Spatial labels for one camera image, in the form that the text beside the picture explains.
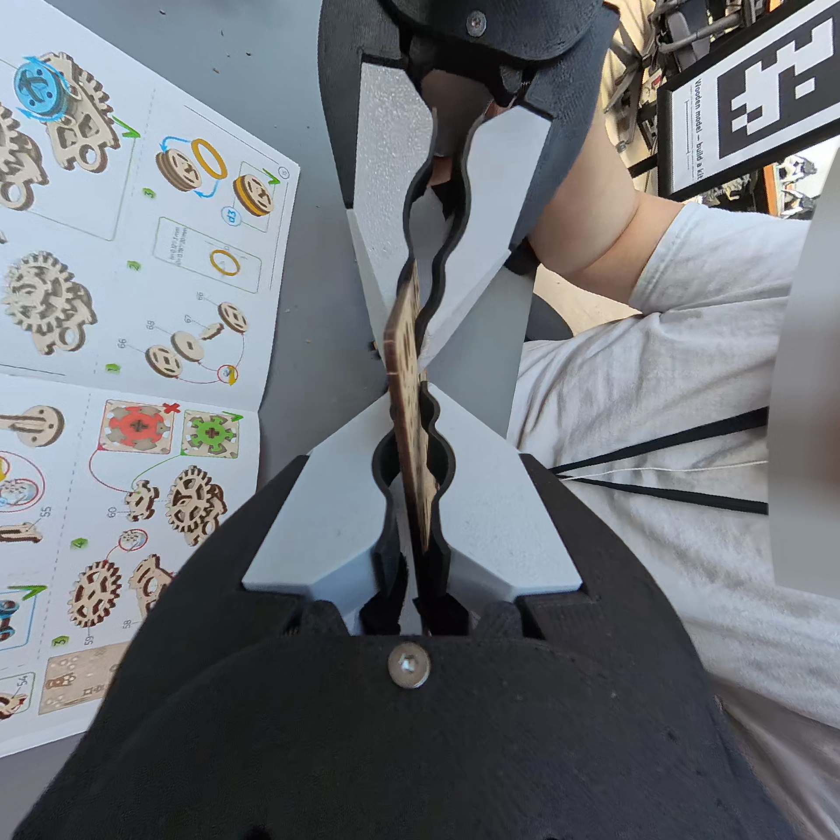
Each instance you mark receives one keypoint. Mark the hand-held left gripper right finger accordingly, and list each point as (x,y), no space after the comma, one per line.
(512,525)

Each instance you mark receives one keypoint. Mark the wooden laser-cut parts sheet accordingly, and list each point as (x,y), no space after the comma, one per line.
(407,367)

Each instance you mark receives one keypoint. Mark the assembly instruction booklet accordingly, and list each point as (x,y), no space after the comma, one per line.
(98,295)

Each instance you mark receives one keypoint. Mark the black white marker board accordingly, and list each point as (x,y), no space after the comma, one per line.
(754,79)

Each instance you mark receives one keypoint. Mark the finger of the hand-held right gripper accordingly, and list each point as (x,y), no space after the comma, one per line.
(499,197)
(384,164)

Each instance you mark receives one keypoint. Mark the person's right forearm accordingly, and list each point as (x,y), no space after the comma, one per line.
(590,216)

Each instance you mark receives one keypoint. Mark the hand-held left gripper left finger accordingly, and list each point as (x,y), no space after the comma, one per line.
(315,525)

